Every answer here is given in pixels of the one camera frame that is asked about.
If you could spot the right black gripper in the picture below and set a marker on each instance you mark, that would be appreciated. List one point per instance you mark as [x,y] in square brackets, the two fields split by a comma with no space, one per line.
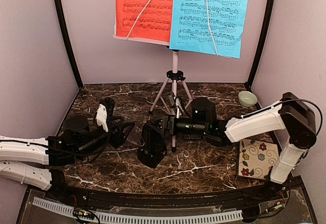
[165,120]

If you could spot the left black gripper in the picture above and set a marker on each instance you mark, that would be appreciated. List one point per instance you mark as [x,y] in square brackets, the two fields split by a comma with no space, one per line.
[117,138]

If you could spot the black metronome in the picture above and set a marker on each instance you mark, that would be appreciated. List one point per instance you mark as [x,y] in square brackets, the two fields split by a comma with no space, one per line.
[154,149]

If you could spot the red sheet music paper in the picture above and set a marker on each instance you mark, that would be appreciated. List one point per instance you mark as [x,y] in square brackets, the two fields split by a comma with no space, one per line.
[144,20]

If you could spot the blue sheet music paper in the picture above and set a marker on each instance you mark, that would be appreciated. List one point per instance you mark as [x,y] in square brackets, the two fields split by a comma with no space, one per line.
[208,26]

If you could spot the clear metronome cover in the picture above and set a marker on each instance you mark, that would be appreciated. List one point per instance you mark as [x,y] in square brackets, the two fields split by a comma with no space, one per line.
[135,139]

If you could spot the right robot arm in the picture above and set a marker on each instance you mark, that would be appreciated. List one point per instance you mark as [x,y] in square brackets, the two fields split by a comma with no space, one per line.
[290,113]

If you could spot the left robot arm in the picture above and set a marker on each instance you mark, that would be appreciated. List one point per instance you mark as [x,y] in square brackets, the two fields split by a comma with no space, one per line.
[34,161]

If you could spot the pale green bowl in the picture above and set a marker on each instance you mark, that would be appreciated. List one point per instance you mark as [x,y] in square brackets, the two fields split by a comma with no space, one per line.
[247,99]

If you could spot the floral ceramic tile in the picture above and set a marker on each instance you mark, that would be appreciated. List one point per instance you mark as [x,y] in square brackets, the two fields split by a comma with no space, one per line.
[256,158]

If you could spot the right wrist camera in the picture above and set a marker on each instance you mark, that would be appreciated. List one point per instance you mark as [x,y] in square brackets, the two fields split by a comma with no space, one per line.
[175,105]

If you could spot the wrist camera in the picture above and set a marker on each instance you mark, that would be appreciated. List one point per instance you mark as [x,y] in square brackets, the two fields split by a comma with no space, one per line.
[175,105]
[104,113]

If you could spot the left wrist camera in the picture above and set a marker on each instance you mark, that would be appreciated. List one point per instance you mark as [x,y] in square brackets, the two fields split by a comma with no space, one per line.
[104,113]

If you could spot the white slotted cable duct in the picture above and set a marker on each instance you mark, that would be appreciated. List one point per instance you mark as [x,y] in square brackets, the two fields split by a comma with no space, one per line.
[140,215]

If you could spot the right black frame post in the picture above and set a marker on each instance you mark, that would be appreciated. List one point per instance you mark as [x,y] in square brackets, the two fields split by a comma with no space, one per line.
[261,43]

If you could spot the black frame post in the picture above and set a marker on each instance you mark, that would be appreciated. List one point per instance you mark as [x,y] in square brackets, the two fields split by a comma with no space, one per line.
[261,43]
[67,43]

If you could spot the left black frame post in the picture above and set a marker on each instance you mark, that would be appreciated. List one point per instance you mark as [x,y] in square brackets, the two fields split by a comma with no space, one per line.
[67,43]

